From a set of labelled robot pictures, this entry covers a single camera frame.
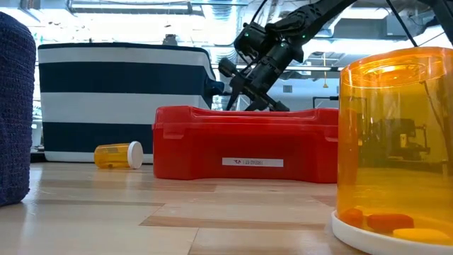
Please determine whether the navy blue bandage roll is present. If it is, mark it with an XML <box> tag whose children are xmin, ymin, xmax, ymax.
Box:
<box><xmin>0</xmin><ymin>12</ymin><xmax>37</xmax><ymax>208</ymax></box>

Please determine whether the large amber pill bottle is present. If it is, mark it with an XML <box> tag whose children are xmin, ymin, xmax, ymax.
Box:
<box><xmin>331</xmin><ymin>46</ymin><xmax>453</xmax><ymax>255</ymax></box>

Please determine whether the orange red pill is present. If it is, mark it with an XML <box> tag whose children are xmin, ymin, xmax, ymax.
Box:
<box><xmin>340</xmin><ymin>208</ymin><xmax>365</xmax><ymax>229</ymax></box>

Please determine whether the black metal bracket stand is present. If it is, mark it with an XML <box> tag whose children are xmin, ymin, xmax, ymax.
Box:
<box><xmin>312</xmin><ymin>95</ymin><xmax>340</xmax><ymax>109</ymax></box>

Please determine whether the yellow hanging pendant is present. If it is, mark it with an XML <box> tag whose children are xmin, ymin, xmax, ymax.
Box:
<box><xmin>322</xmin><ymin>52</ymin><xmax>329</xmax><ymax>89</ymax></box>

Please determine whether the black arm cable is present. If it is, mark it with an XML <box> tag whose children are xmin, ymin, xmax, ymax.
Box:
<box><xmin>384</xmin><ymin>0</ymin><xmax>419</xmax><ymax>47</ymax></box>

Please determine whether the red plastic first aid case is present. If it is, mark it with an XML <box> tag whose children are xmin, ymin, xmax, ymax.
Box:
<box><xmin>151</xmin><ymin>105</ymin><xmax>340</xmax><ymax>184</ymax></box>

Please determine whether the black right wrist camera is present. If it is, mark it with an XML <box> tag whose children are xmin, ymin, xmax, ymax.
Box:
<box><xmin>233</xmin><ymin>22</ymin><xmax>272</xmax><ymax>60</ymax></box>

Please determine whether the dark red pill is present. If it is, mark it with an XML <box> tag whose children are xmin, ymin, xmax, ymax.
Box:
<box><xmin>366</xmin><ymin>212</ymin><xmax>415</xmax><ymax>234</ymax></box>

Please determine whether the small amber pill bottle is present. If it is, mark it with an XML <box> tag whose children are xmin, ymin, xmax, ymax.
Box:
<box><xmin>93</xmin><ymin>140</ymin><xmax>144</xmax><ymax>170</ymax></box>

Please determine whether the navy white striped fabric basket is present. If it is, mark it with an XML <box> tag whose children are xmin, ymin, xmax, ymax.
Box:
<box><xmin>38</xmin><ymin>42</ymin><xmax>225</xmax><ymax>164</ymax></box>

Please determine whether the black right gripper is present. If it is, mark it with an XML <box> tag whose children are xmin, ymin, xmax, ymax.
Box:
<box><xmin>217</xmin><ymin>41</ymin><xmax>305</xmax><ymax>113</ymax></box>

